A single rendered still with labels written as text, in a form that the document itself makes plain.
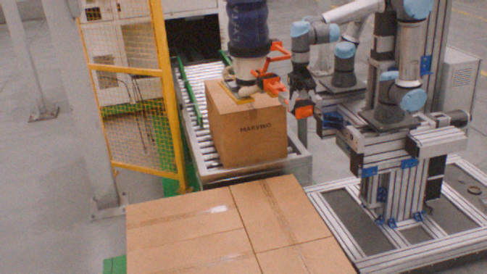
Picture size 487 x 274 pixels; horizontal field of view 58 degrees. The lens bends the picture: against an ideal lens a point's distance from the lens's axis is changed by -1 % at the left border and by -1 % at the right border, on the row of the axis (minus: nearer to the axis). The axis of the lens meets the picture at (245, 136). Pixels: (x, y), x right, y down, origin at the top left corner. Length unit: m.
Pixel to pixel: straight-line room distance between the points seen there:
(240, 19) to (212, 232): 1.07
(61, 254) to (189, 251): 1.31
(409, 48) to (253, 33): 0.74
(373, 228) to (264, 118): 0.95
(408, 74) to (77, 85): 2.07
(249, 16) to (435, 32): 0.93
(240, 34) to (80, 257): 1.86
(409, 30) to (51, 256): 2.62
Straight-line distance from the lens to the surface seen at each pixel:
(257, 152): 2.72
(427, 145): 2.27
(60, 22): 3.02
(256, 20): 2.22
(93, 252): 3.25
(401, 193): 2.79
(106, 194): 3.51
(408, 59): 2.01
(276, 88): 2.04
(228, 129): 2.60
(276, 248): 2.20
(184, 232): 2.34
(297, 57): 1.78
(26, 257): 3.42
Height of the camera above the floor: 2.02
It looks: 28 degrees down
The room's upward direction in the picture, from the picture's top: 4 degrees counter-clockwise
